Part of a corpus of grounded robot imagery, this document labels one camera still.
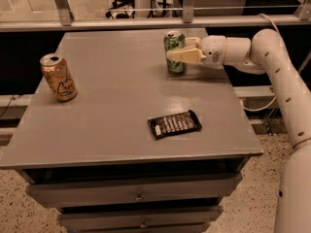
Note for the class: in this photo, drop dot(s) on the top drawer knob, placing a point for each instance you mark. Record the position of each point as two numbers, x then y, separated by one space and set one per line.
139 198

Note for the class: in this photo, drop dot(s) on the green soda can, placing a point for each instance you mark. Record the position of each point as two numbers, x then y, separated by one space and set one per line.
174 41

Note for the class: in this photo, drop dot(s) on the grey drawer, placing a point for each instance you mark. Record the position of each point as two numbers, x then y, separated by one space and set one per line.
65 195
131 220

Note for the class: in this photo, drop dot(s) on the black office chair base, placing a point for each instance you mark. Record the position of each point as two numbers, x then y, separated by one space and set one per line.
139 9

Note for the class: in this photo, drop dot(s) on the metal railing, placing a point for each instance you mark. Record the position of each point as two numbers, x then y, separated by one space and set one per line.
80 15

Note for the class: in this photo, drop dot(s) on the grey drawer cabinet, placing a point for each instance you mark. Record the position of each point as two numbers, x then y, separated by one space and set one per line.
103 133

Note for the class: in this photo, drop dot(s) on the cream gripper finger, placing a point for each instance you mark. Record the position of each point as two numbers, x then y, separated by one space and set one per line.
189 56
193 43

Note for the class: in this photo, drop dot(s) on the orange LaCroix can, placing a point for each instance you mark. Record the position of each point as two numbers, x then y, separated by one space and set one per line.
57 74

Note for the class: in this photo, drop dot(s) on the black snack bar wrapper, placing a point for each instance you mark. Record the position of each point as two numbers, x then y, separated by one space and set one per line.
176 124

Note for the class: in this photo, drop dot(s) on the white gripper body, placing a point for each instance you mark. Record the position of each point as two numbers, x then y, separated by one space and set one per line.
214 49

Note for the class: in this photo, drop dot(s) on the top grey drawer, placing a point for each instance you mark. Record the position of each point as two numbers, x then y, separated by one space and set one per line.
65 195

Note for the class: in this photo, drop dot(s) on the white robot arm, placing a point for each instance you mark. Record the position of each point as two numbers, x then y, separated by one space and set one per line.
267 53

